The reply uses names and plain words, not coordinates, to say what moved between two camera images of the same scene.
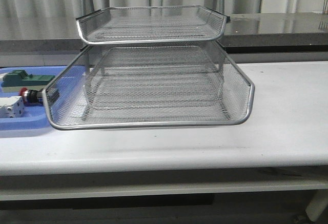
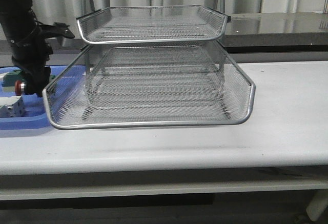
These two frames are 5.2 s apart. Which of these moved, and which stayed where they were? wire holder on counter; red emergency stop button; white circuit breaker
Moved: red emergency stop button
Stayed: wire holder on counter; white circuit breaker
